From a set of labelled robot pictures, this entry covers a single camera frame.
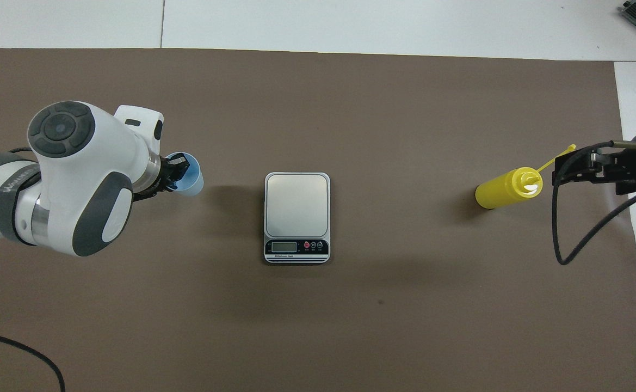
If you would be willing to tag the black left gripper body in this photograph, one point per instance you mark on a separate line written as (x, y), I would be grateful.
(165, 171)

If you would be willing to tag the light blue plastic cup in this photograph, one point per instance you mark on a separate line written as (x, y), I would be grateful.
(193, 182)

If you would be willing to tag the yellow squeeze bottle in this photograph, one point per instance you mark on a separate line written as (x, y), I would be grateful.
(502, 190)

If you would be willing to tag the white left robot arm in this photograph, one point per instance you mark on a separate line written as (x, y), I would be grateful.
(78, 179)

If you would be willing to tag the silver digital kitchen scale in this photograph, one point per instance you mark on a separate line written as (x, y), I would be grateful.
(296, 207)

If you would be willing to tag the brown table mat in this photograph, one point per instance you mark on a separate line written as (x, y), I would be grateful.
(350, 337)

